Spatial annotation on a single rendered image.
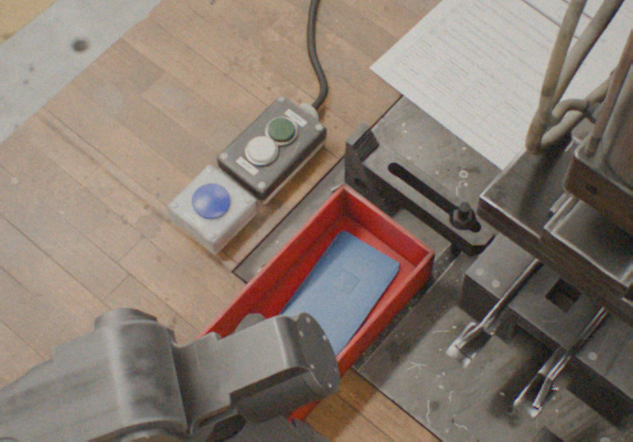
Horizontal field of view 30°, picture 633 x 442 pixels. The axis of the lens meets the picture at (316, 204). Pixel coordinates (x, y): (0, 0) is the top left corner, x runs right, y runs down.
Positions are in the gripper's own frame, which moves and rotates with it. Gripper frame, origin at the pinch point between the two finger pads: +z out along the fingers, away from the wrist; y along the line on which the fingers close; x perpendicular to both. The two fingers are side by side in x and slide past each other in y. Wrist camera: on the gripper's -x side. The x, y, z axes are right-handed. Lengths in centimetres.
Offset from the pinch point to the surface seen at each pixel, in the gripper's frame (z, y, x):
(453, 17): 42, 33, 20
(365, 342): 20.9, 1.5, 1.3
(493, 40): 43, 33, 15
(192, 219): 19.8, 0.1, 23.4
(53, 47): 118, -17, 112
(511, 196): 8.5, 22.3, -4.0
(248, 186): 24.0, 5.6, 22.1
